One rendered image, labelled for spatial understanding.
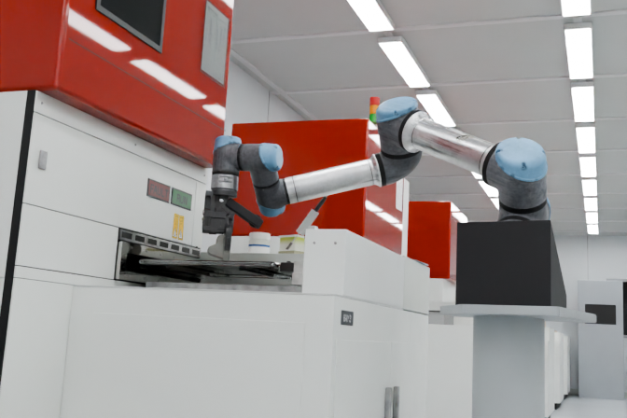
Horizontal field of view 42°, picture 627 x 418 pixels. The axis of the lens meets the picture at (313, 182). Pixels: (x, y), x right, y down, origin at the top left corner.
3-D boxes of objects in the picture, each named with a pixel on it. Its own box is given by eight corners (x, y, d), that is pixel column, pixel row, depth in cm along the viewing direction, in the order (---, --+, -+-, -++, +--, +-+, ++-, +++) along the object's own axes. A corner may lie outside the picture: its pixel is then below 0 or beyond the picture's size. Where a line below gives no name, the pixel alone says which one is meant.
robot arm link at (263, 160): (287, 172, 229) (251, 172, 232) (281, 137, 223) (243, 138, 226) (280, 187, 223) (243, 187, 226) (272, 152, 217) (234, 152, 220)
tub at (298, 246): (277, 257, 249) (278, 235, 250) (295, 259, 254) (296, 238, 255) (294, 257, 243) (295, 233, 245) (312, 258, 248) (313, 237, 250)
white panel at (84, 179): (4, 276, 167) (27, 90, 175) (189, 300, 243) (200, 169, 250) (17, 277, 166) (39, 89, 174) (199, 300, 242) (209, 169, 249)
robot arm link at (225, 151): (238, 133, 223) (209, 134, 225) (235, 173, 221) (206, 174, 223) (248, 141, 230) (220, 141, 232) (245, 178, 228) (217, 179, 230)
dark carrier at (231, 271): (145, 262, 206) (145, 260, 206) (205, 274, 238) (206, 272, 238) (271, 265, 195) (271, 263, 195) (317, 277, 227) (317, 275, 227)
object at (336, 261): (300, 294, 173) (304, 229, 175) (369, 307, 224) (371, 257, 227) (343, 295, 170) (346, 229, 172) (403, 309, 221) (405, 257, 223)
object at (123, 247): (113, 278, 201) (117, 240, 203) (195, 291, 242) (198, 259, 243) (119, 279, 200) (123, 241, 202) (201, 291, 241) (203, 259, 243)
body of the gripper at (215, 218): (202, 235, 225) (204, 192, 228) (232, 237, 227) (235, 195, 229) (202, 232, 218) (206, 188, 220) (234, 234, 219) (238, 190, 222)
